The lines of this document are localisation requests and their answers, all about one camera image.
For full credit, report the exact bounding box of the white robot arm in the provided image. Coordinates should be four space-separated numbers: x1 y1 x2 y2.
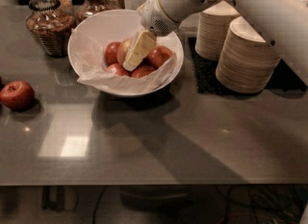
125 0 308 84

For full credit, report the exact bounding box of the glass cereal jar left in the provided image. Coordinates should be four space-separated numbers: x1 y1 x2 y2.
26 0 77 58

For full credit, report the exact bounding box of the red apple front left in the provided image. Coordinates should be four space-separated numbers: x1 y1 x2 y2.
106 63 130 76

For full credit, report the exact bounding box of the yellowish red top apple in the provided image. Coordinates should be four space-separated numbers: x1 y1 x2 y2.
116 38 131 65

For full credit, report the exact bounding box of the red apple right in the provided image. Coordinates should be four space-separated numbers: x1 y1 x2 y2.
146 46 173 69

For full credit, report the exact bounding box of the paper bowl stack front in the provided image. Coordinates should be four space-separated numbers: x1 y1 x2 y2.
216 17 280 94

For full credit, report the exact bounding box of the white ceramic bowl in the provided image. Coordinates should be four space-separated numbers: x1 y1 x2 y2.
67 9 185 98

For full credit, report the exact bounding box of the red apple on table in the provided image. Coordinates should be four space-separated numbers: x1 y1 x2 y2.
0 81 35 111

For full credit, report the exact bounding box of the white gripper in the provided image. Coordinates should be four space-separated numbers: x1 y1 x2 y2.
123 0 179 71

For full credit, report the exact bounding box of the black mesh mat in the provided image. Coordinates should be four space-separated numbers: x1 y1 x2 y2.
188 37 308 95

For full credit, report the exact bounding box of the red apple back left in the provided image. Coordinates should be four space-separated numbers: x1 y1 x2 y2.
104 41 120 65

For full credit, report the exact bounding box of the paper bowl stack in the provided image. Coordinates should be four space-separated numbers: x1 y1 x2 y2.
195 1 240 62
216 17 280 94

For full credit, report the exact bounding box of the red apple front middle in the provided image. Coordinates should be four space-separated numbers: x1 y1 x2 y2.
131 65 155 79

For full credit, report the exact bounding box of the paper bowl stack back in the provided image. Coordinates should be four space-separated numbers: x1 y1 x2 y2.
195 1 240 62

